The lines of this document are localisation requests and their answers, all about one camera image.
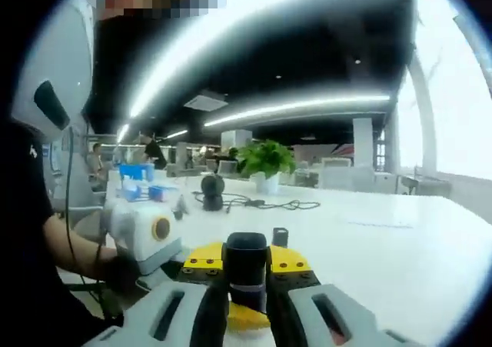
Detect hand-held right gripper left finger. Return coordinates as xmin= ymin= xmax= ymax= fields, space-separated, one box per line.
xmin=82 ymin=241 xmax=231 ymax=347

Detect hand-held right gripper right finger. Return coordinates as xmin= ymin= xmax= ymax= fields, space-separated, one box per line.
xmin=268 ymin=245 xmax=424 ymax=347

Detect large black bottle cap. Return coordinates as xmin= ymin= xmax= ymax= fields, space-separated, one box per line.
xmin=221 ymin=231 xmax=269 ymax=286

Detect person's left hand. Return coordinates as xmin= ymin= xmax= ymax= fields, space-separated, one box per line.
xmin=104 ymin=253 xmax=142 ymax=299

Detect blue boxes on table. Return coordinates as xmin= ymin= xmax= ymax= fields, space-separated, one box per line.
xmin=121 ymin=181 xmax=149 ymax=204

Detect blue plastic box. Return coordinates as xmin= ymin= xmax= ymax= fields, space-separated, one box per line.
xmin=118 ymin=163 xmax=155 ymax=181

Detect white table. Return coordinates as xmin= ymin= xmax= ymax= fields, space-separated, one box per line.
xmin=86 ymin=168 xmax=492 ymax=347

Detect grey office chair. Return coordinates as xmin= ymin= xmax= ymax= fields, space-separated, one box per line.
xmin=45 ymin=162 xmax=105 ymax=225

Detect person's black shirt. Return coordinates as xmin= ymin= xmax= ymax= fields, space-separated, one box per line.
xmin=0 ymin=115 xmax=124 ymax=347

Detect row of white office chairs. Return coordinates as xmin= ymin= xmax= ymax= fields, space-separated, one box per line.
xmin=295 ymin=156 xmax=401 ymax=194

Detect ceiling air vent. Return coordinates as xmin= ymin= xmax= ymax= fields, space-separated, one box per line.
xmin=183 ymin=92 xmax=228 ymax=112

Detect green potted plant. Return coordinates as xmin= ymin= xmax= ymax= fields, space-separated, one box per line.
xmin=237 ymin=138 xmax=298 ymax=195

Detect long ceiling light strip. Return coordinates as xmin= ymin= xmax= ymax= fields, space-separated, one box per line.
xmin=128 ymin=0 xmax=397 ymax=119
xmin=203 ymin=95 xmax=391 ymax=128

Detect white chest-worn device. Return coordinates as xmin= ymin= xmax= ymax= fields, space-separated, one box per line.
xmin=11 ymin=0 xmax=95 ymax=140

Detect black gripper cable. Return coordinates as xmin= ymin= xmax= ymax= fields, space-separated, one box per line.
xmin=94 ymin=215 xmax=115 ymax=321

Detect thin black device cable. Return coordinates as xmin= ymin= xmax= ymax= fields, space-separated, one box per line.
xmin=64 ymin=126 xmax=107 ymax=319

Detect blue and white wall poster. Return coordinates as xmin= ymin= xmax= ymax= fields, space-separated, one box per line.
xmin=42 ymin=131 xmax=91 ymax=179

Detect black power cable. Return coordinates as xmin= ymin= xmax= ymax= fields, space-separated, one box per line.
xmin=191 ymin=191 xmax=321 ymax=214

